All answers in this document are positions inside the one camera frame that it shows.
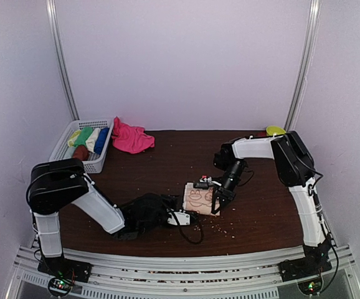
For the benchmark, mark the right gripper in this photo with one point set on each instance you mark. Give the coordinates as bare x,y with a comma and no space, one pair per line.
226,195

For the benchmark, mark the orange bunny pattern towel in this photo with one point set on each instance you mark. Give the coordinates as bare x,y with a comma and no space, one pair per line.
198,200

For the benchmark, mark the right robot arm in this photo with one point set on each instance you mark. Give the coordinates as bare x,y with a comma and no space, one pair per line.
295,169

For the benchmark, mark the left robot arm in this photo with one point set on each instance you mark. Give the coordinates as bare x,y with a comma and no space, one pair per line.
55,185

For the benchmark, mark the dark red plate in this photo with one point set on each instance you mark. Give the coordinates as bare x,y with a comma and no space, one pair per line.
261,134

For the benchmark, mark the lime green bowl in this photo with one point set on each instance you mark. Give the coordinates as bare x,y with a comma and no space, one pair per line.
274,131

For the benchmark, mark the pink crumpled towel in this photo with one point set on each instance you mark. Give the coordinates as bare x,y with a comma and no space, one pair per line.
130,139

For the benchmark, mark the white plastic basket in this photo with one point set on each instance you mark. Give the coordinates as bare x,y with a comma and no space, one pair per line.
95,162

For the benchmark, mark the blue rolled towel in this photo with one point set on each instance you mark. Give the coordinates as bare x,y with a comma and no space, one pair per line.
100,142

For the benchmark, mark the cream rolled towel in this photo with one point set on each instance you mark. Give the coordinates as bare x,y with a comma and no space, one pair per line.
91,140

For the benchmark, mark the dark red rolled towel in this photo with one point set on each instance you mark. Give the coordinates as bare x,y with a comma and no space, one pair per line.
81,152

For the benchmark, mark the right circuit board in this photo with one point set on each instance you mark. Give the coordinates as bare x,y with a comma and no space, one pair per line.
311,287

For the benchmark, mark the circuit board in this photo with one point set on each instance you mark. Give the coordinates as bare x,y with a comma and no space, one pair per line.
59,287
311,287

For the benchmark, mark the green rolled towel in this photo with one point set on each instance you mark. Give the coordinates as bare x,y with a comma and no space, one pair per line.
83,136

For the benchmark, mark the yellow rolled towel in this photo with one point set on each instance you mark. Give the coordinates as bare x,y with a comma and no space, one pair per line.
73,137

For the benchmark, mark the left circuit board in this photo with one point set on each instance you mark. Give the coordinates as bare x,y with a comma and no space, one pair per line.
59,287

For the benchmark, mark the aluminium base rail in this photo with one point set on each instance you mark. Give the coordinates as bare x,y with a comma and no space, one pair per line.
253,275

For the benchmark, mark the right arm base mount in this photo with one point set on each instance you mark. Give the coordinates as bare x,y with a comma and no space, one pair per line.
301,268

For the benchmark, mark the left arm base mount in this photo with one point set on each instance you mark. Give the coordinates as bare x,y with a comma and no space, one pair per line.
70,270

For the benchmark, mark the right aluminium frame post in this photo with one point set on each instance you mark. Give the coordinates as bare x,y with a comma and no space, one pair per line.
305,62

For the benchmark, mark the aluminium frame post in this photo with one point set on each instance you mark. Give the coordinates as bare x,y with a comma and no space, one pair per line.
63,72
305,62

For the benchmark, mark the left aluminium frame post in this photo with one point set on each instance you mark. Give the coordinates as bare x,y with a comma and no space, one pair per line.
63,72

